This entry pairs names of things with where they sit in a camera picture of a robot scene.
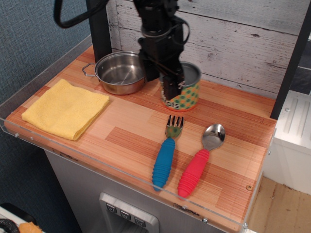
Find red handled spoon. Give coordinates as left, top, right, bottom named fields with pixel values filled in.
left=177, top=124, right=225, bottom=198

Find clear acrylic table guard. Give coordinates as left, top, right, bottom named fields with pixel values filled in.
left=0, top=48, right=276, bottom=233

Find silver toy fridge cabinet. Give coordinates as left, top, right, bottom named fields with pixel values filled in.
left=45, top=151, right=221, bottom=233

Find black vertical right post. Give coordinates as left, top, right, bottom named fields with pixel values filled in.
left=270, top=3, right=311, bottom=120

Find black orange object bottom left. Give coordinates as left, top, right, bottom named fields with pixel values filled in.
left=0, top=203, right=44, bottom=233

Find white ridged side counter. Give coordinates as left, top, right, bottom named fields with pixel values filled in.
left=263, top=90, right=311, bottom=194

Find green orange patterned can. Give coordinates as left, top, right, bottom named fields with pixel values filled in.
left=160, top=61, right=201, bottom=112

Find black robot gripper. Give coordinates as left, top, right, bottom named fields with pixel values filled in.
left=138, top=33, right=185, bottom=100

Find black vertical left post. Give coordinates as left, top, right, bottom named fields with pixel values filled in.
left=88, top=7, right=112, bottom=62

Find thick black braided cable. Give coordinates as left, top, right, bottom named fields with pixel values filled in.
left=53, top=0, right=110, bottom=29

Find blue handled fork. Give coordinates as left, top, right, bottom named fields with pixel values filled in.
left=152, top=115, right=184, bottom=191

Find silver dispenser button panel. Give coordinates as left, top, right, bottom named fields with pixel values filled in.
left=99, top=192, right=159, bottom=233

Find yellow folded cloth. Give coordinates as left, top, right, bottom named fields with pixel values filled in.
left=21, top=79, right=109, bottom=141

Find black vertical post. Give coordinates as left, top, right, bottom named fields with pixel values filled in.
left=88, top=7, right=112, bottom=62
left=270, top=3, right=311, bottom=120

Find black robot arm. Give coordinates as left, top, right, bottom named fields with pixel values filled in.
left=134, top=0, right=189, bottom=100

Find silver steel pot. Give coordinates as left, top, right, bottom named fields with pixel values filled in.
left=82, top=51, right=146, bottom=95

